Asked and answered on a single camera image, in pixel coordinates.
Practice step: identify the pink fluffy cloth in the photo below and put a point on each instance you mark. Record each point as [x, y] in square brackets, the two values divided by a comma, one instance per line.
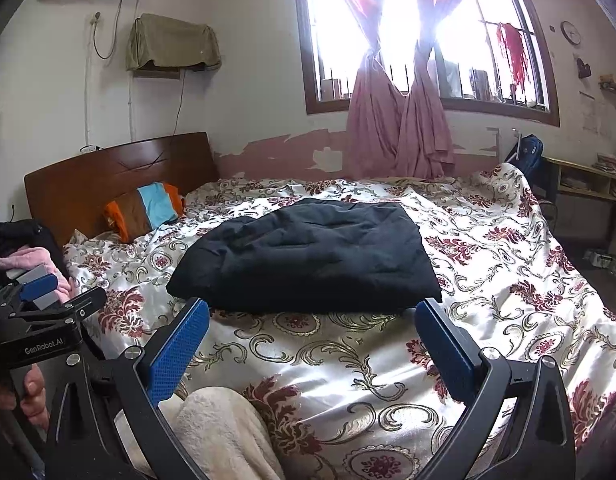
[38, 257]

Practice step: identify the pink curtain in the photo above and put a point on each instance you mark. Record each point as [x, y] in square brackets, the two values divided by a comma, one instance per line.
[427, 125]
[372, 125]

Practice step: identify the black padded jacket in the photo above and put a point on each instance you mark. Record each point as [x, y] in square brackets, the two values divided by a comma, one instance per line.
[308, 255]

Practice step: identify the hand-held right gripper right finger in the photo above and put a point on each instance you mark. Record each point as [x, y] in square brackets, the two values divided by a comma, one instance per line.
[447, 350]

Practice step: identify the black clothing pile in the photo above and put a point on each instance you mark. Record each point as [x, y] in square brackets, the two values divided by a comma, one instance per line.
[23, 232]

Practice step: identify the small wall shelf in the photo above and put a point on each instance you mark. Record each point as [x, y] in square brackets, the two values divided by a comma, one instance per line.
[612, 85]

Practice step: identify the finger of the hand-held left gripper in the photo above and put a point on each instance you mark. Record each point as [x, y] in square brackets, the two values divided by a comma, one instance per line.
[38, 287]
[83, 302]

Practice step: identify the person's left hand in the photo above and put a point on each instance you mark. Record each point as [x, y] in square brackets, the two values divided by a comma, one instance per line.
[35, 395]

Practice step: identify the blue backpack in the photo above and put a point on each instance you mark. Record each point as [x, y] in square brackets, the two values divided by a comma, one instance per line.
[530, 152]

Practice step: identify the wooden desk shelf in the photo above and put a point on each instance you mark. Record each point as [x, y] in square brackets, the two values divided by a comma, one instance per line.
[582, 167]

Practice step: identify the grey hard case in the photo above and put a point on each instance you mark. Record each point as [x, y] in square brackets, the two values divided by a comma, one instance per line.
[48, 302]

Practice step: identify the floral bedspread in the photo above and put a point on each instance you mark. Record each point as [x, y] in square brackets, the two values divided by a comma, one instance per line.
[338, 360]

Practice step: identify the round wall clock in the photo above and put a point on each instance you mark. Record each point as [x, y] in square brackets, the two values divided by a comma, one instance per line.
[570, 32]

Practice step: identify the stack of papers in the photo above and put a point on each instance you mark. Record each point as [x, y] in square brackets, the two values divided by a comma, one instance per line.
[612, 165]

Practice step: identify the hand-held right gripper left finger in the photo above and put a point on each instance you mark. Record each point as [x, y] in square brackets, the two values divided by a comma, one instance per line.
[178, 350]

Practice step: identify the red hanging cloth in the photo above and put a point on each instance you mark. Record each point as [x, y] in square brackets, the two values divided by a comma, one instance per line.
[512, 50]

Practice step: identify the tan cloth covered wall unit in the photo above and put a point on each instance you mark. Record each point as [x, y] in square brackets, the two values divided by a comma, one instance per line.
[173, 42]

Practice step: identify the white power strip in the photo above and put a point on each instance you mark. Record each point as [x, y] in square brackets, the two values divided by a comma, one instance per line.
[89, 149]

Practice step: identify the cream fleece blanket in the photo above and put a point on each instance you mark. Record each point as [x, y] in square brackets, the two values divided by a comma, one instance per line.
[213, 435]

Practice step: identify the orange brown blue striped pillow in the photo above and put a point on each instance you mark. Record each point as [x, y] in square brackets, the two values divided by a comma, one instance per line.
[148, 207]

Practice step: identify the dark wall ornament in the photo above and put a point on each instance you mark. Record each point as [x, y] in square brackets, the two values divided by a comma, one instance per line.
[583, 67]

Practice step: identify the wooden headboard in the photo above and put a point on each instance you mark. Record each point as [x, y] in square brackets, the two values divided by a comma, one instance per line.
[88, 175]

